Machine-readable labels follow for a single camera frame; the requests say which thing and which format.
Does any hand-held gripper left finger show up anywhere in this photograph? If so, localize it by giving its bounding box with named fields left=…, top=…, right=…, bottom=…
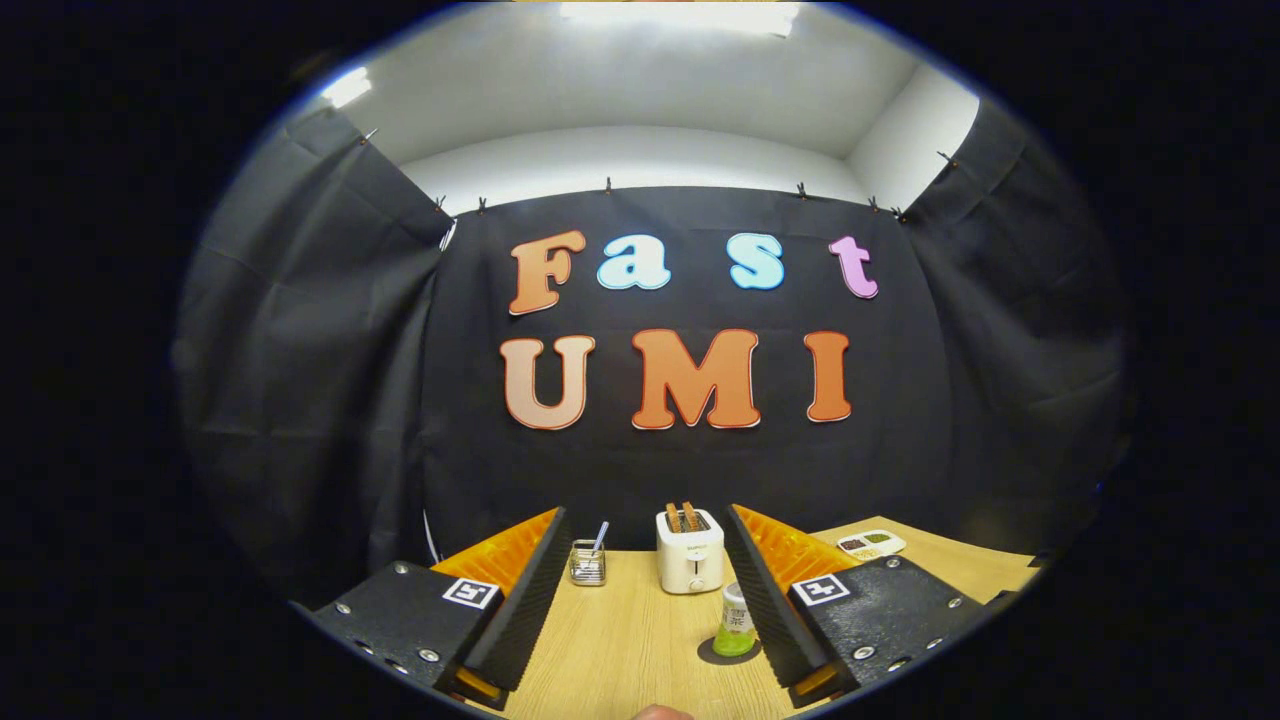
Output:
left=300, top=505, right=573, bottom=711

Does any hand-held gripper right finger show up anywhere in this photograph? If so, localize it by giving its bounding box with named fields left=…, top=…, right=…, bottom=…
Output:
left=722, top=503, right=1011, bottom=711

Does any juice bottle white green label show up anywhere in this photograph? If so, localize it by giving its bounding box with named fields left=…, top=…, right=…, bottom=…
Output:
left=712, top=582, right=758, bottom=658

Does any cream white toaster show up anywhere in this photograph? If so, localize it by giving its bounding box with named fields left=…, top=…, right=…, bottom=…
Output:
left=656, top=508, right=725, bottom=595

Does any wooden table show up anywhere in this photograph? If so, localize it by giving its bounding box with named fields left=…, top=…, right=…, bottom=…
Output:
left=305, top=516, right=1041, bottom=720

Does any white divided dish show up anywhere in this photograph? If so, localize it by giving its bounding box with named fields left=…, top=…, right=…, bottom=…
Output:
left=837, top=530, right=907, bottom=561

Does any small ceiling light panel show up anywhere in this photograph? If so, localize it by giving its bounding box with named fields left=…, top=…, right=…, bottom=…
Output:
left=320, top=67, right=373, bottom=109

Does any large ceiling light panel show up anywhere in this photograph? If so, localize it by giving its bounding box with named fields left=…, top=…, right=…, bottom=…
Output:
left=560, top=0, right=801, bottom=37

